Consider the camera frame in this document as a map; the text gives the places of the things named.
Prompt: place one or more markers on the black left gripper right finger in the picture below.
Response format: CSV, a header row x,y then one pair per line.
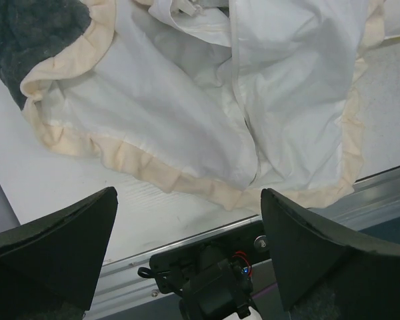
x,y
322,266

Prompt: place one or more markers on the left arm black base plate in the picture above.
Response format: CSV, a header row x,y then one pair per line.
x,y
213,276

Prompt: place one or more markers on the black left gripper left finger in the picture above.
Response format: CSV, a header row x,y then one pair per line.
x,y
52,264

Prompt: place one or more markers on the white pillowcase with cream ruffle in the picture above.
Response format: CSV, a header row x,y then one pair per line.
x,y
219,99

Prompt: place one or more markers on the white pillow with yellow band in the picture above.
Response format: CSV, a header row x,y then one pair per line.
x,y
392,19

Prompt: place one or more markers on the aluminium front rail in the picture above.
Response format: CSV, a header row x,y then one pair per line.
x,y
376,200

